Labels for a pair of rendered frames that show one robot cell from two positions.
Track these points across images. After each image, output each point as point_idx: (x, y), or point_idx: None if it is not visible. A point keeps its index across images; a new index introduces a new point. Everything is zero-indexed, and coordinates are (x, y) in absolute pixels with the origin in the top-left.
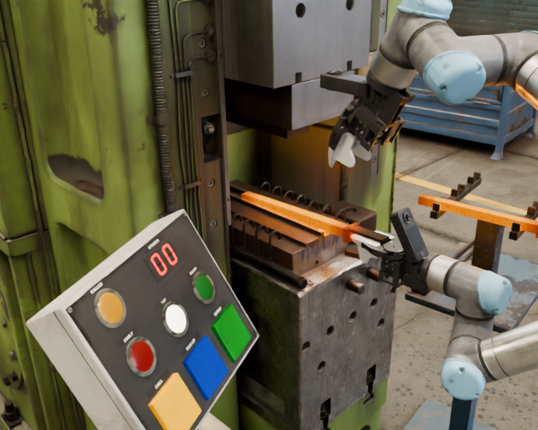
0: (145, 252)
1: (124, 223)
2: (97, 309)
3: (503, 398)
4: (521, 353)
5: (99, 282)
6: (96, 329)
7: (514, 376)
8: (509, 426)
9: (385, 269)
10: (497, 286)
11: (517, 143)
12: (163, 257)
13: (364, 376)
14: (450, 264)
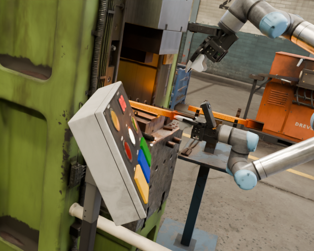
0: (116, 96)
1: (66, 92)
2: (111, 118)
3: (199, 216)
4: (275, 164)
5: (108, 104)
6: (113, 129)
7: (201, 206)
8: (204, 228)
9: (194, 132)
10: (255, 137)
11: (178, 106)
12: (122, 101)
13: (161, 196)
14: (231, 128)
